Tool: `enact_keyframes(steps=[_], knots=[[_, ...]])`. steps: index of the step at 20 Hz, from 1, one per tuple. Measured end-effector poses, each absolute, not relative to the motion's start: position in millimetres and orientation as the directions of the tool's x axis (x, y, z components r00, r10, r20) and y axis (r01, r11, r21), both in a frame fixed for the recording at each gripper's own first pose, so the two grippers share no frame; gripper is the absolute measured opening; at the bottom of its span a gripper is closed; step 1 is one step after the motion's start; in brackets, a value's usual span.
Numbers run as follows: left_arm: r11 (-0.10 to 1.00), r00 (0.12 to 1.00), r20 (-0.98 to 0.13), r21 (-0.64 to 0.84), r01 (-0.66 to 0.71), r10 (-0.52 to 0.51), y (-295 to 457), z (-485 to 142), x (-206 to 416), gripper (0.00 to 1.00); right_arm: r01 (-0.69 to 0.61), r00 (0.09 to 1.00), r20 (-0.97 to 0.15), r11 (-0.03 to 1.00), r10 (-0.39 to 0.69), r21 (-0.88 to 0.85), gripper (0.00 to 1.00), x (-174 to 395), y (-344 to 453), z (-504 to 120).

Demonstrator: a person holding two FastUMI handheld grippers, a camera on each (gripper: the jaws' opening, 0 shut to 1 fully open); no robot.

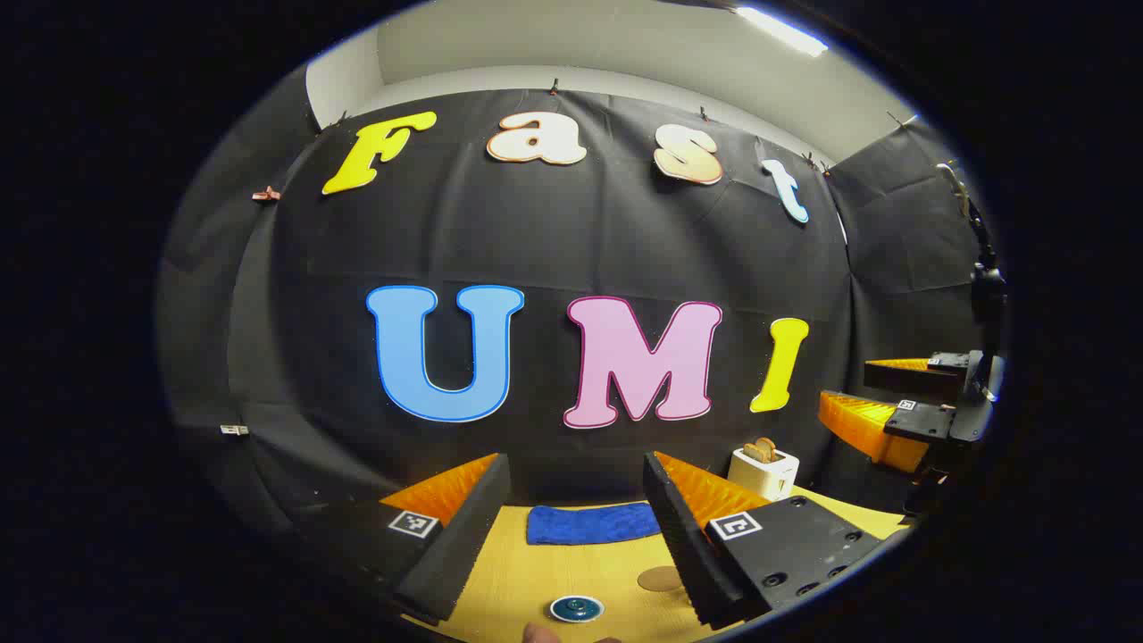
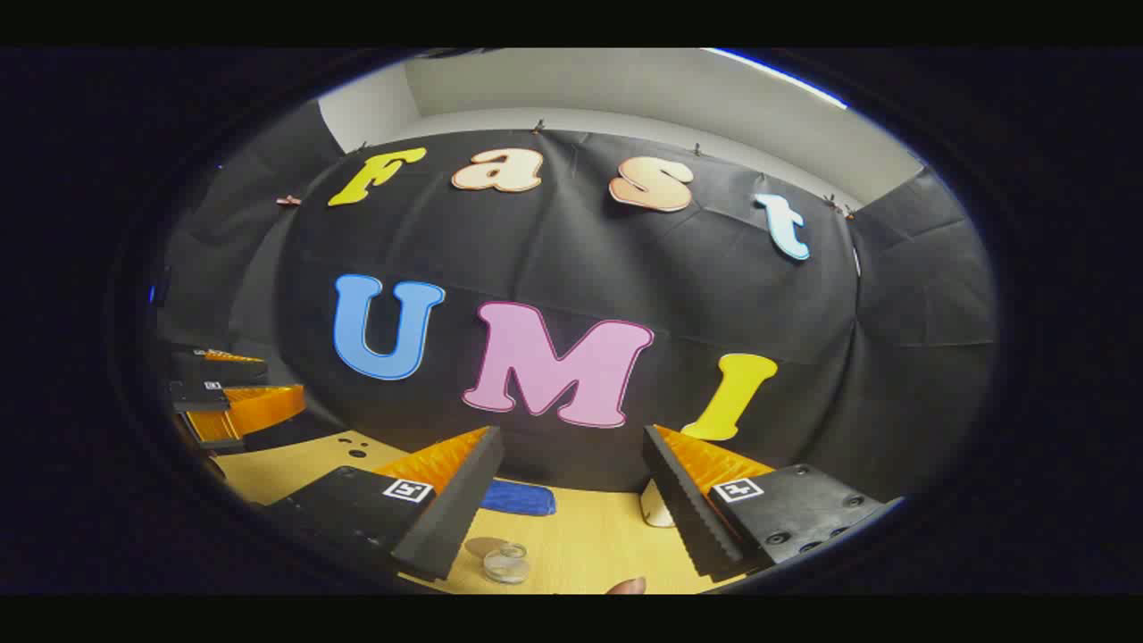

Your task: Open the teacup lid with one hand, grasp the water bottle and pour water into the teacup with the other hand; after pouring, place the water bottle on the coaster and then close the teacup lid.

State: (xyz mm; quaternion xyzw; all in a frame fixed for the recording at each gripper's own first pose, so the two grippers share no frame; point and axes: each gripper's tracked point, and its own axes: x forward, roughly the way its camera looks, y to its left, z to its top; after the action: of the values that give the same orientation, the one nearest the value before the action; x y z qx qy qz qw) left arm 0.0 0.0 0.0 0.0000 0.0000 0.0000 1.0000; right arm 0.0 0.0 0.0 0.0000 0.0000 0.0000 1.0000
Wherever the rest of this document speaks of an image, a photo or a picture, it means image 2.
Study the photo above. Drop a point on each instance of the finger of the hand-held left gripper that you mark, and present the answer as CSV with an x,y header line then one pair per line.
x,y
259,406
219,370

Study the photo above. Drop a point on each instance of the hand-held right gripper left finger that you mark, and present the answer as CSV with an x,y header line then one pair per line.
x,y
464,500

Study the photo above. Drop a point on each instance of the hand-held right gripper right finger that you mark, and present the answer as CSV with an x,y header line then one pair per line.
x,y
683,509

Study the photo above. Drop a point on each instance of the round brown coaster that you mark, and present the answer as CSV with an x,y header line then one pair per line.
x,y
480,546

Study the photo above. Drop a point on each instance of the clear plastic water bottle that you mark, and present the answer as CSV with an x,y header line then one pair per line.
x,y
506,564

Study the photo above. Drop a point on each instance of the white toaster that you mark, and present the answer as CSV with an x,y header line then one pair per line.
x,y
656,509

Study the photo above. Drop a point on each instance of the blue towel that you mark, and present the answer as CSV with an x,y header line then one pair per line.
x,y
518,498

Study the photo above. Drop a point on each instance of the dark device with blue light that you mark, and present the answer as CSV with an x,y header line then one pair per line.
x,y
161,290

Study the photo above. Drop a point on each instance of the black backdrop cloth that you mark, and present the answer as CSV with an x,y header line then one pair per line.
x,y
571,250

